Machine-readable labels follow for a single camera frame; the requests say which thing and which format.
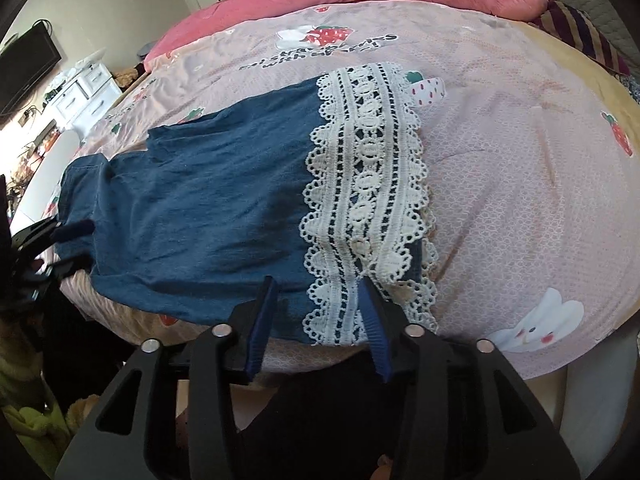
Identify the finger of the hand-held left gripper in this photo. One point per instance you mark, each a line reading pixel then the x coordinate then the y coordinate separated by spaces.
pixel 75 227
pixel 70 266

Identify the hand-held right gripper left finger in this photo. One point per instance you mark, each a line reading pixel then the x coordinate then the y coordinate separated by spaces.
pixel 260 330

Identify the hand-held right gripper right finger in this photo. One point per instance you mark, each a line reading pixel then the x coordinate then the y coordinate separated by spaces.
pixel 375 330

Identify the blue denim pants with lace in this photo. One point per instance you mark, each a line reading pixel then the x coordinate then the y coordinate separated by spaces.
pixel 210 200

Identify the person's left forearm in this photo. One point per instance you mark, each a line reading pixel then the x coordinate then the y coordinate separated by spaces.
pixel 25 410

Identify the person's right hand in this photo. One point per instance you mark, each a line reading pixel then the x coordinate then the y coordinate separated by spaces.
pixel 382 466

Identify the white rounded board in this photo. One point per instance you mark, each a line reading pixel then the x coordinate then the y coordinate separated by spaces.
pixel 50 170

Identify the cluttered shelf things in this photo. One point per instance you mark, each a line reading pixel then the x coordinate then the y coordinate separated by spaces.
pixel 22 155

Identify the person's dark clothed legs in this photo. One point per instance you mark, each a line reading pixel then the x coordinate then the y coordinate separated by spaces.
pixel 320 420

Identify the white drawer cabinet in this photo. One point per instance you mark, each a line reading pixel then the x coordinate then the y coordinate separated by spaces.
pixel 95 82

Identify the brown plush toy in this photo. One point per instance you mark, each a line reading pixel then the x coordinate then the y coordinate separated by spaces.
pixel 124 80

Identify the blue bowl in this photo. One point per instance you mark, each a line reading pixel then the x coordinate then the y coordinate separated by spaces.
pixel 145 51

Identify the pink printed bed sheet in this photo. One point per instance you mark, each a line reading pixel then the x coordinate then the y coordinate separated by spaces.
pixel 500 185

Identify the white bed base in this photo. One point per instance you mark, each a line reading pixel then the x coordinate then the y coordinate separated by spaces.
pixel 595 400

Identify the beige bed sheet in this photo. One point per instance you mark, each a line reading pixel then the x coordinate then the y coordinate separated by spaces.
pixel 590 80

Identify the striped pillow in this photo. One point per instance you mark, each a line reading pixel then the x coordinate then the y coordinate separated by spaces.
pixel 580 30

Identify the grey quilted blanket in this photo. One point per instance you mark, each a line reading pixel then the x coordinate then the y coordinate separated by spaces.
pixel 600 0

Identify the black wall television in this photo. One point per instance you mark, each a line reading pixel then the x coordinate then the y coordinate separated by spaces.
pixel 25 70

